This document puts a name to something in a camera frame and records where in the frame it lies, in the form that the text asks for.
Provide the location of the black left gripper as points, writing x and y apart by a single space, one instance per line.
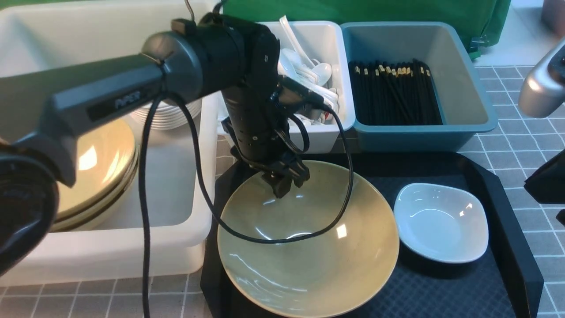
260 128

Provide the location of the yellow noodle bowl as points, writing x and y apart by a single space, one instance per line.
320 277

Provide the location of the white square sauce dish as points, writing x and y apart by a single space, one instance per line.
441 223

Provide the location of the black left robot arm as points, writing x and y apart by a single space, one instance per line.
44 113

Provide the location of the pile of white spoons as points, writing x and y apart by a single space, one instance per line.
296 64

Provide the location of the pile of black chopsticks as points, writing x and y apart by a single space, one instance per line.
395 94

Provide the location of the stack of white sauce dishes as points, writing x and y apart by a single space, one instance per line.
167 116

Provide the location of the white spoon bin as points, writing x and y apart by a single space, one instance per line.
322 40

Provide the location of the lower stacked yellow bowls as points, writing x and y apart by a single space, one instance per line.
95 214

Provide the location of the green fabric bag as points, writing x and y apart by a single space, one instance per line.
478 23

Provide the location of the large white plastic tub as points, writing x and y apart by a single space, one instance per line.
41 37

